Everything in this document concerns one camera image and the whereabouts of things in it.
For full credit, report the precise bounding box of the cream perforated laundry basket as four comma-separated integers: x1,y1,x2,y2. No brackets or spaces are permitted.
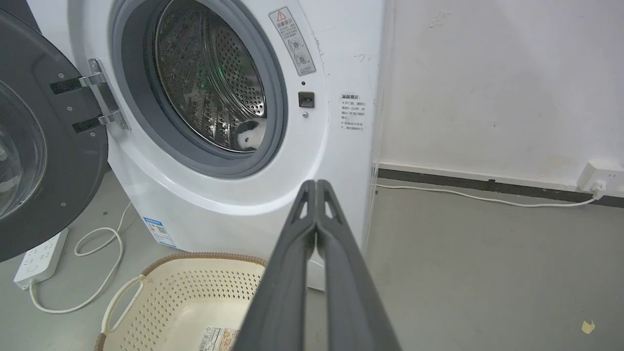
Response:
94,252,268,351

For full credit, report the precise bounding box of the black and white panda plush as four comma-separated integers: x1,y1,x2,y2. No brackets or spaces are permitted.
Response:
234,120,266,150

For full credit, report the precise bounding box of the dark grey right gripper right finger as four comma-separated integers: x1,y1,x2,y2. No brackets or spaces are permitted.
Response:
316,180,402,351

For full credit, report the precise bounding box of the white front-load washing machine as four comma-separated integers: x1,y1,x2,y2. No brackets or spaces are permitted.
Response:
27,0,390,292

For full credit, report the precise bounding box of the white power strip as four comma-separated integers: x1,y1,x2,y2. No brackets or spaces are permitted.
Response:
13,228,69,291

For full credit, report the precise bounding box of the white label sticker in basket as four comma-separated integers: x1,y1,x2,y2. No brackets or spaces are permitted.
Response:
198,326,240,351

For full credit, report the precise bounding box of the white wall socket box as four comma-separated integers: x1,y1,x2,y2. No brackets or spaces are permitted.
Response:
576,159,624,195

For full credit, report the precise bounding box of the white washing machine power cord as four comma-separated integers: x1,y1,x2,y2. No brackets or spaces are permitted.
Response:
371,181,606,208

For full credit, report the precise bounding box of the white power strip cable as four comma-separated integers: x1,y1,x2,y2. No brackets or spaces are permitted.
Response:
29,201,133,314

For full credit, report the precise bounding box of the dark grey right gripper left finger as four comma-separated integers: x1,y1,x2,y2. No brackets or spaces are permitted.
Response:
233,180,317,351

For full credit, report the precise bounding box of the dark grey washing machine door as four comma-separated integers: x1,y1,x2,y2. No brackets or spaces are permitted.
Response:
0,0,110,263

